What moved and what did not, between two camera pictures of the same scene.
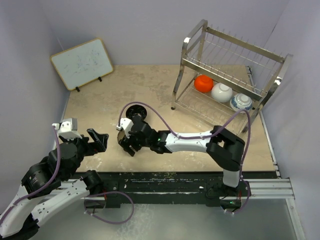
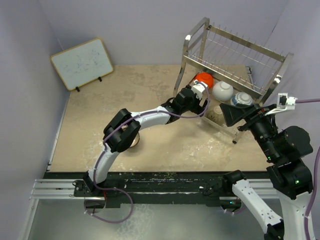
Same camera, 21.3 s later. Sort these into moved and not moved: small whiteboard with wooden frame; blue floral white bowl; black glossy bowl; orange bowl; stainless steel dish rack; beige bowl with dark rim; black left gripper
Moved: black glossy bowl; beige bowl with dark rim; black left gripper; orange bowl
Not moved: small whiteboard with wooden frame; blue floral white bowl; stainless steel dish rack
